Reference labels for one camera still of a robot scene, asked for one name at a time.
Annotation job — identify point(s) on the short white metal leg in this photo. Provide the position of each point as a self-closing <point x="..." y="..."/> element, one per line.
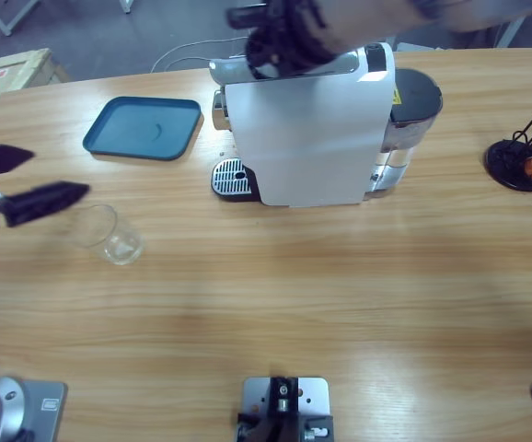
<point x="127" y="5"/>

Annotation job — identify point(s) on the white metal table frame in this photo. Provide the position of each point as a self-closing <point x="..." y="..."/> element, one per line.
<point x="6" y="23"/>

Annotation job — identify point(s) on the wooden crate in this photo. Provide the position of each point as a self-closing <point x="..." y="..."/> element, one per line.
<point x="17" y="69"/>

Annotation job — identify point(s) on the clear glass cup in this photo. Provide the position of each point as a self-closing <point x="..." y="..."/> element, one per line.
<point x="119" y="248"/>

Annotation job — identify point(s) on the wrist black camera bracket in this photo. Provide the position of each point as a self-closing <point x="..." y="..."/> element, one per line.
<point x="247" y="16"/>

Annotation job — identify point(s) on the black capsule holder stand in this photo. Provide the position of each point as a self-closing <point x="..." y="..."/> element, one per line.
<point x="505" y="161"/>

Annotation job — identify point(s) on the white capsule coffee machine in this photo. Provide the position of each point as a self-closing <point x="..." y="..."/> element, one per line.
<point x="303" y="138"/>

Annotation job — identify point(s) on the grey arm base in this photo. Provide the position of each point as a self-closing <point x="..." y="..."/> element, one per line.
<point x="40" y="405"/>

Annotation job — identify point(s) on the slanted white metal leg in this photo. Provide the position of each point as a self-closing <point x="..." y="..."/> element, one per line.
<point x="510" y="34"/>

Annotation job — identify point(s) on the clear water tank black lid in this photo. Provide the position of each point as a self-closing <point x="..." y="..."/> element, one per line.
<point x="415" y="96"/>

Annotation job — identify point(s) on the silver coffee machine lever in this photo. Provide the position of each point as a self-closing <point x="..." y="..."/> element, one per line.
<point x="229" y="69"/>

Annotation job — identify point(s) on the teal plastic tray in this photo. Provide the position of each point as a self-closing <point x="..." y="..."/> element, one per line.
<point x="142" y="129"/>

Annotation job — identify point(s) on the black drip tray silver grill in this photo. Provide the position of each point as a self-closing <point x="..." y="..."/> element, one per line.
<point x="231" y="177"/>

